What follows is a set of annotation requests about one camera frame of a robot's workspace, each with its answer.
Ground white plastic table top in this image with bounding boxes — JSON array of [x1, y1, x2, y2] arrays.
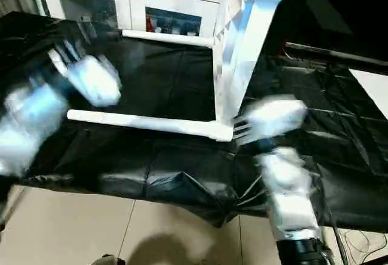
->
[[212, 0, 286, 141]]

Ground white plastic table leg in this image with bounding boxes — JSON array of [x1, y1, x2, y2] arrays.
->
[[121, 30, 216, 49], [67, 110, 235, 143]]

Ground black mat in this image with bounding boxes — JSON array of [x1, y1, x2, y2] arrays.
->
[[0, 12, 388, 229]]

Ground white board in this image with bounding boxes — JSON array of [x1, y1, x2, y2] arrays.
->
[[355, 70, 388, 120]]

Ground black metal rail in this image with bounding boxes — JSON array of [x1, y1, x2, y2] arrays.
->
[[285, 42, 388, 75]]

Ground black metal table frame leg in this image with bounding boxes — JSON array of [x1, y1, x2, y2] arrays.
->
[[0, 186, 28, 232]]

